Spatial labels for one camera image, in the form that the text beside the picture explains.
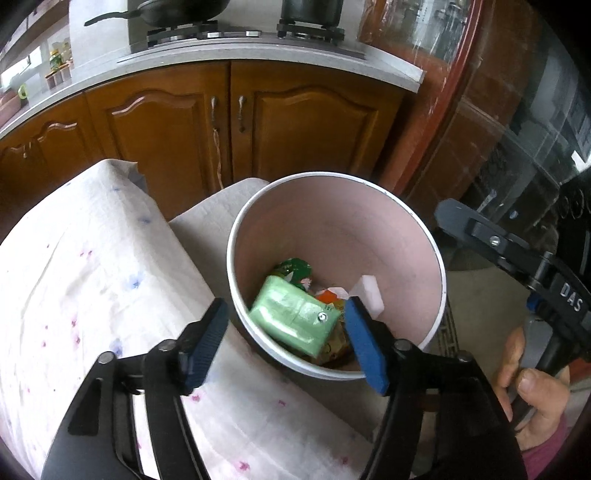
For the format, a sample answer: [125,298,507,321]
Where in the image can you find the white foam block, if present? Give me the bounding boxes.
[353,274,387,320]

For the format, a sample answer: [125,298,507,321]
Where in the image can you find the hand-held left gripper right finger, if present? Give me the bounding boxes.
[344,295,527,480]

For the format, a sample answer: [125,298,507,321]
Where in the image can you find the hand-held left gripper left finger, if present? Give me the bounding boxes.
[41,297,230,480]

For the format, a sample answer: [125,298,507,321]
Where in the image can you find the green and yellow bottles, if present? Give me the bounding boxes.
[48,41,75,71]

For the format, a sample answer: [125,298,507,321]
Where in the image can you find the black wok with lid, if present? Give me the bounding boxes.
[84,0,232,28]

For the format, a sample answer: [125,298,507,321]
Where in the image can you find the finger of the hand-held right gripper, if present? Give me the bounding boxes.
[434,198,555,288]

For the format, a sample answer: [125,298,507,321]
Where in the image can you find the small orange carton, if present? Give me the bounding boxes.
[314,286,348,308]

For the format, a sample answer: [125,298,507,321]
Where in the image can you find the pale green packet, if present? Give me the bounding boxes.
[249,275,343,361]

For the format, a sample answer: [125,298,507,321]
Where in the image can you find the wooden base cabinets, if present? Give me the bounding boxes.
[0,60,408,234]

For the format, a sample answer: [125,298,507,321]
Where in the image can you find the white dotted tablecloth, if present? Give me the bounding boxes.
[0,159,385,480]

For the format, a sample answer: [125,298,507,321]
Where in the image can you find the person's right hand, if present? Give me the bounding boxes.
[491,329,574,452]

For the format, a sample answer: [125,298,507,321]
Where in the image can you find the white bin with pink inside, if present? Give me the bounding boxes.
[226,172,448,380]

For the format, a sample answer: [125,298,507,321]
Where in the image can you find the green and yellow wrapper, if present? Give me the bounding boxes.
[275,257,315,292]

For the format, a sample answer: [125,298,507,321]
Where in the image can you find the yellow printed wrapper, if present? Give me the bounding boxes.
[318,322,355,366]

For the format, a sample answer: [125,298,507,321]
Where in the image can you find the gas stove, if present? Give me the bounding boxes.
[117,22,371,64]

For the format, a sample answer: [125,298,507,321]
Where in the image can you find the wooden framed glass door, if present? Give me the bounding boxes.
[359,0,591,296]

